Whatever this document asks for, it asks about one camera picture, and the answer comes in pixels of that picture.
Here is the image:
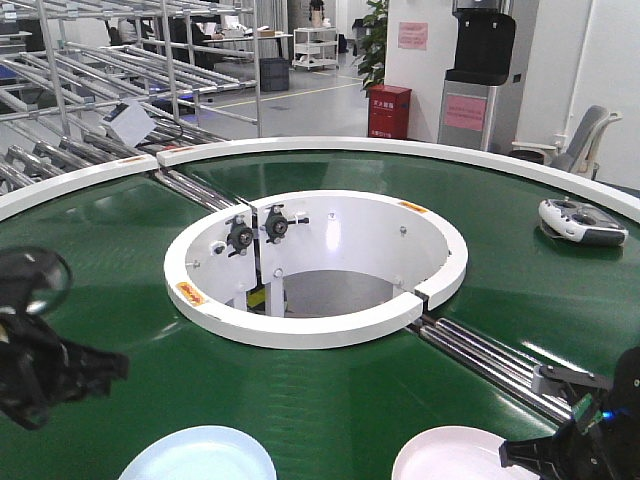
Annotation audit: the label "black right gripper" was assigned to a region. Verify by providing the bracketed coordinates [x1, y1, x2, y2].
[498, 347, 639, 479]

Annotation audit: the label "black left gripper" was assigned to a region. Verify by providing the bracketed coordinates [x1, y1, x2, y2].
[1, 246, 130, 430]

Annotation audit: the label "pink plate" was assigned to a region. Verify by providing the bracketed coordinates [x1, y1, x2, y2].
[391, 425, 538, 480]

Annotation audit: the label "light blue plate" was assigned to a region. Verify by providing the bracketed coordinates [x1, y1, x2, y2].
[120, 425, 277, 479]

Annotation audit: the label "steel conveyor rollers right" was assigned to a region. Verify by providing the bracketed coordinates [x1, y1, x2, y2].
[409, 315, 606, 424]

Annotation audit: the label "steel conveyor rollers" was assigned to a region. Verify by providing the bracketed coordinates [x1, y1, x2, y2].
[409, 315, 606, 424]
[150, 168, 237, 212]

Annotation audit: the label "green conveyor belt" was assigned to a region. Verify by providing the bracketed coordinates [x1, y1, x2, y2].
[1, 151, 639, 479]

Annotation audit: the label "white outer conveyor rim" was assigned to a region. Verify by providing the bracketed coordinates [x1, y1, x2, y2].
[1, 136, 639, 222]

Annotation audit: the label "steel conveyor rollers left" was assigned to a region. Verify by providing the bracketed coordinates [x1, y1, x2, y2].
[150, 168, 237, 212]

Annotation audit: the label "white grey remote controller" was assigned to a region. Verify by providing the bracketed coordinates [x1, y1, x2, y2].
[538, 199, 629, 247]

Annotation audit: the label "white box on rack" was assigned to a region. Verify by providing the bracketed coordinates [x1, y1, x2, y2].
[101, 99, 156, 147]

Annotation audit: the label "grey office chair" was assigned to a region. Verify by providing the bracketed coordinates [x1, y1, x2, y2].
[508, 105, 623, 180]

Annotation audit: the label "metal roller rack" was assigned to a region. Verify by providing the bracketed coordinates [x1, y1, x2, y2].
[1, 1, 260, 193]

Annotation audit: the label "red fire extinguisher box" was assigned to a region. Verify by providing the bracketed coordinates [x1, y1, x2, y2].
[367, 85, 412, 140]

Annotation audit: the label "dark plastic crate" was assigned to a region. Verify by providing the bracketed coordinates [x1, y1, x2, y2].
[259, 57, 290, 92]

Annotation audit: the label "green potted plant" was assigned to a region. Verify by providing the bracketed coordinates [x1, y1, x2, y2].
[358, 0, 389, 90]

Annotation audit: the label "black silver water dispenser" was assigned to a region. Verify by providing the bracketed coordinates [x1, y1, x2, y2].
[438, 1, 516, 151]

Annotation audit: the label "white shelf cart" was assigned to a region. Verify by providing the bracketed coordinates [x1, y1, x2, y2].
[292, 27, 339, 71]

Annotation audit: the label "white inner conveyor ring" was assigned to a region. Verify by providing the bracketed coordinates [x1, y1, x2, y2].
[164, 189, 470, 351]

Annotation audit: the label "pink wall notice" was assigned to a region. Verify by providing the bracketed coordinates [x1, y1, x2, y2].
[397, 21, 429, 51]

